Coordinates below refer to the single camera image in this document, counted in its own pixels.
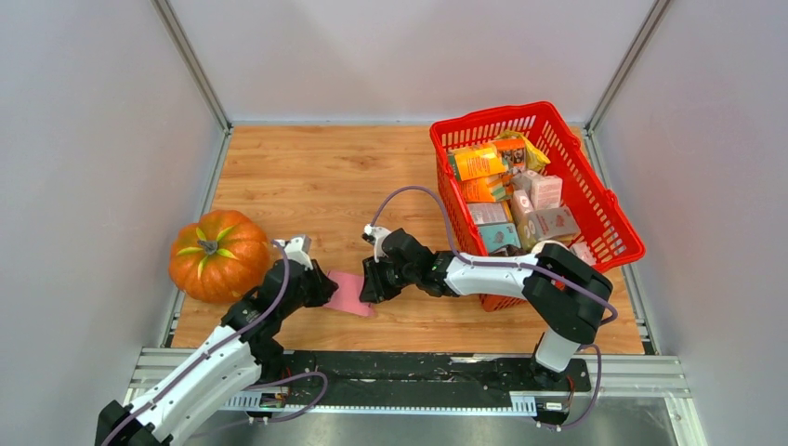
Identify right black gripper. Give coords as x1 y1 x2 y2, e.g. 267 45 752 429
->
360 252 419 304

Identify pink paper box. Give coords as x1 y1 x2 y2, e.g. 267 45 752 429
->
323 270 375 318

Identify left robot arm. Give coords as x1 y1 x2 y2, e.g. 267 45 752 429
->
95 260 339 445

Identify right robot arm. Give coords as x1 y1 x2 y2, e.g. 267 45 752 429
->
360 225 617 389

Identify teal box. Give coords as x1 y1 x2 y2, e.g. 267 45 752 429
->
478 223 521 255

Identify orange snack box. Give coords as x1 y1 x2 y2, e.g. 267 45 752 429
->
448 142 509 181

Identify pink small box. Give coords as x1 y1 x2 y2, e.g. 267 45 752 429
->
531 176 563 210

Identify orange pumpkin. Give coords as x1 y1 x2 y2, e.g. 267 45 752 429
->
168 210 272 304

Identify pink white carton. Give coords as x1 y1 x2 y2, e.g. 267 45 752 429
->
522 206 581 243

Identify yellow snack bag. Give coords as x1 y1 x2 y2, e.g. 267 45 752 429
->
492 130 551 172

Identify red plastic basket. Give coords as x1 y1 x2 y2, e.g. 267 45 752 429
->
429 101 646 273

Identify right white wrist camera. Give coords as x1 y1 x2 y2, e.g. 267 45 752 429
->
362 224 391 263

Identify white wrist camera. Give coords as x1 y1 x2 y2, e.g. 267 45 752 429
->
274 234 313 269
362 224 391 263

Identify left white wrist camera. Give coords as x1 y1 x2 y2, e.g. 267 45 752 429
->
274 234 313 269

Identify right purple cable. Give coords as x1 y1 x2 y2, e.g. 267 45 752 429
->
369 185 619 430

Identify purple cable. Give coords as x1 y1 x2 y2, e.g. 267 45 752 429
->
98 240 329 446
369 185 619 430

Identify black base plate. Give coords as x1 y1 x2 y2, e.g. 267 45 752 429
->
258 350 594 409

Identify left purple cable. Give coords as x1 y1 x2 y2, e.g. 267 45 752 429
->
98 240 329 446

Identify aluminium frame rail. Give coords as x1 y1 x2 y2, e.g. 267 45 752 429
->
98 347 706 445

